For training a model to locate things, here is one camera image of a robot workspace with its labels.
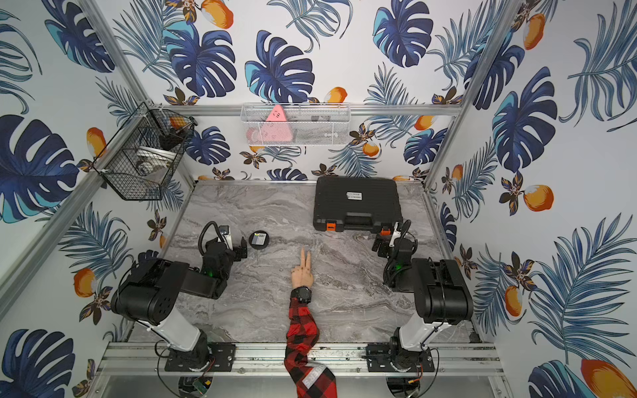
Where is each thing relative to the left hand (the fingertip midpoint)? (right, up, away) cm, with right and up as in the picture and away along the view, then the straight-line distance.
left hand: (228, 235), depth 94 cm
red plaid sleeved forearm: (+32, -39, -23) cm, 55 cm away
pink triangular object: (+19, +39, -3) cm, 44 cm away
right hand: (+63, -1, +3) cm, 63 cm away
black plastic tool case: (+50, +12, +12) cm, 53 cm away
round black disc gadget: (+10, -3, +6) cm, 12 cm away
